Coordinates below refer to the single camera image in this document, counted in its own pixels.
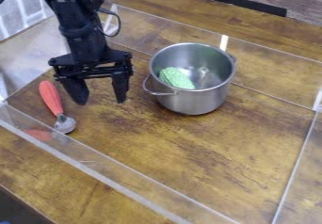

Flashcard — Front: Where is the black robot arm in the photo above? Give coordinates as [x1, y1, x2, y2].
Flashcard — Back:
[46, 0, 134, 104]

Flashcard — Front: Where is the black cable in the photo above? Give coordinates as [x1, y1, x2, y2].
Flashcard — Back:
[95, 7, 123, 38]

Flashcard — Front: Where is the clear acrylic enclosure wall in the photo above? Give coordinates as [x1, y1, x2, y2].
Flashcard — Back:
[0, 104, 240, 224]

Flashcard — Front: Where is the orange handled metal spoon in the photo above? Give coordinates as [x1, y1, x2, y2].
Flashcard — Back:
[39, 80, 75, 134]

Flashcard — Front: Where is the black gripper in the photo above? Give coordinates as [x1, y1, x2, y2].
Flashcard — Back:
[50, 26, 134, 105]

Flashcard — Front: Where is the green knitted object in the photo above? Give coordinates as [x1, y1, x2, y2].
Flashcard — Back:
[160, 67, 196, 89]

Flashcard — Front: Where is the silver metal pot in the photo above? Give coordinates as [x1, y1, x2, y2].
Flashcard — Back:
[142, 42, 237, 115]

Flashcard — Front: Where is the black strip on wall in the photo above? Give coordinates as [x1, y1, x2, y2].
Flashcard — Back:
[213, 0, 288, 17]

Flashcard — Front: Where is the clear acrylic corner bracket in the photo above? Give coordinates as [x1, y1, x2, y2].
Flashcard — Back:
[99, 7, 121, 38]

